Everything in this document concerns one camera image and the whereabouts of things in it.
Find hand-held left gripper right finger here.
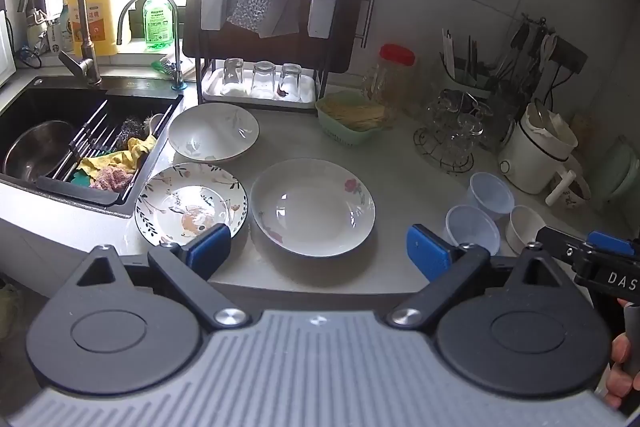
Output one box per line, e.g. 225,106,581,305
386,224,576,327

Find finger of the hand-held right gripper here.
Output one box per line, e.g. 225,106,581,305
588,231,640,257
536,227,592,269

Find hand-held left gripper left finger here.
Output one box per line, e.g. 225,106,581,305
52,223,251,328

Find white ceramic bowl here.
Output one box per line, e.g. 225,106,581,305
505,205,547,255

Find clear plastic bowl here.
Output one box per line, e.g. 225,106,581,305
445,205,502,258
467,172,516,222

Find white plate leafy patterned rim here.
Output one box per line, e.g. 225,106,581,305
135,162,249,253

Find white plate pink flower print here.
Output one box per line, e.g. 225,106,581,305
250,158,377,259

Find white plate grey leaf print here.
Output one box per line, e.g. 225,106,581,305
167,102,261,164

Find person's right hand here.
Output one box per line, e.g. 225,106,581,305
607,298,640,408

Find pale green container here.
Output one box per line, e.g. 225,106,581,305
597,136,640,212

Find white electric cooker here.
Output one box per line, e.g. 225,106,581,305
497,99,581,195

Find pink cloth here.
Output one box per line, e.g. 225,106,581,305
90,166,136,192

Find yellow cloth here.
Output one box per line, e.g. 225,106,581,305
80,134,158,175

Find cluster of glass cups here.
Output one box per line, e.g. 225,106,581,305
425,87,493,158

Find green plastic basket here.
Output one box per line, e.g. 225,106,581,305
315,91,396,146

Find steel wool scourer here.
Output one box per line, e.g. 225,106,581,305
117,117,146,142

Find dried noodles bundle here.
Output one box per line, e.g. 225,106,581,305
322,99,388,131

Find white drip tray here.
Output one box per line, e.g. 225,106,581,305
201,62,317,110

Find sink drain rack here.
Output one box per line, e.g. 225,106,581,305
35,99,168,208

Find clear drinking glass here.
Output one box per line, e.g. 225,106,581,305
250,61,277,100
277,63,303,102
221,58,244,96

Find green white utensil holder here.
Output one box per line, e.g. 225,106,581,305
440,27,506,100

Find glass jar red lid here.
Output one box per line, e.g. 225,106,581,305
362,43,417,118

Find hanging kitchen utensils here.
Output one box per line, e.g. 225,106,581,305
492,14,588,82

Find steel bowl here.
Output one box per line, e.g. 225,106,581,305
2,120,76,182

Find small curved steel faucet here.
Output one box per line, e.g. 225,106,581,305
116,0,185,90

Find black kitchen sink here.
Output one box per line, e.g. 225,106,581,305
0,74,186,208

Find green liquid bottle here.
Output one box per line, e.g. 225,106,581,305
142,0,174,54

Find white cloth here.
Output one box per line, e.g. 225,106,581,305
260,0,301,38

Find white cutlery holder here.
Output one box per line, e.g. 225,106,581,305
201,0,224,30
307,0,336,38

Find tall steel faucet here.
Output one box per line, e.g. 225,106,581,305
17,0,103,86

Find small white bottle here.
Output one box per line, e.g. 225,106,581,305
26,8,63,52

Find white plastic box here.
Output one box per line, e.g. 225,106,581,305
0,9,16,88

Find floral cup white handle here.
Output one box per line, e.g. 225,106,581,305
545,169,592,210

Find wire cup rack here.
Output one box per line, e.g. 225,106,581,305
412,127,476,172

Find metal bar handle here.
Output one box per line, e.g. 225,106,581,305
357,0,377,52

